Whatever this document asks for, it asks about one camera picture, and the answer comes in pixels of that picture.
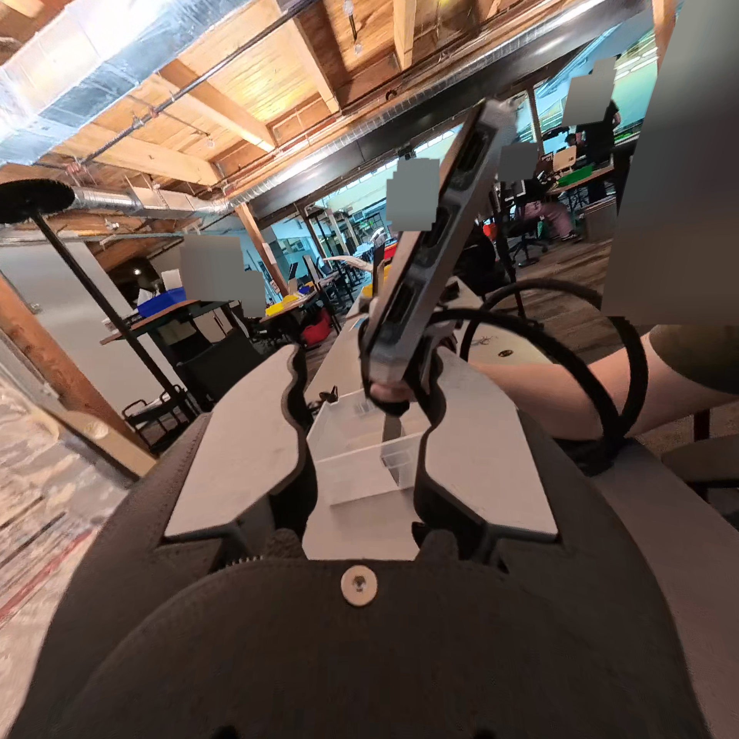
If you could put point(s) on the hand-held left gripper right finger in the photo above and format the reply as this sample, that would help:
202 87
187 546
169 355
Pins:
485 462

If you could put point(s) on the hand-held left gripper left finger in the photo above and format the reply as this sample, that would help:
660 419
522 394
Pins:
242 456

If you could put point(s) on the clear plastic bin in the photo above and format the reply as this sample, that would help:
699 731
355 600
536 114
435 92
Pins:
358 473

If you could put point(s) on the grey hdmi switch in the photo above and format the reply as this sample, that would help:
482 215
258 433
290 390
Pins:
421 288

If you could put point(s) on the person's right forearm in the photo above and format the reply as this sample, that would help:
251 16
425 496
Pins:
537 392

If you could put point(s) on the black chair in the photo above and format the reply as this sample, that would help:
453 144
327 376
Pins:
231 363

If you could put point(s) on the red bean bag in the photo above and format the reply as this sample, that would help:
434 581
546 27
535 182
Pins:
317 329

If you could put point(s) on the blue storage bin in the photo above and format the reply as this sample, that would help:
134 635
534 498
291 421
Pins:
164 303

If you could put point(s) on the olive shirt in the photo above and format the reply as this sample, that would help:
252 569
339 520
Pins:
704 358

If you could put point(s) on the green storage bin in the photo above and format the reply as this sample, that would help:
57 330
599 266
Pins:
577 178

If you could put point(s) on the black round-top pole stand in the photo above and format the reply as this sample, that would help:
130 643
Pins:
34 199

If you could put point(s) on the silver flexible duct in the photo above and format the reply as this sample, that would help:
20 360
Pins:
115 200

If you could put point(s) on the long spiral metal duct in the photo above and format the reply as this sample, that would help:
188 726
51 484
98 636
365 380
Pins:
323 156

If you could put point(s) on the large silver insulated duct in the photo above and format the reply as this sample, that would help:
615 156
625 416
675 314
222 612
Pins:
86 75

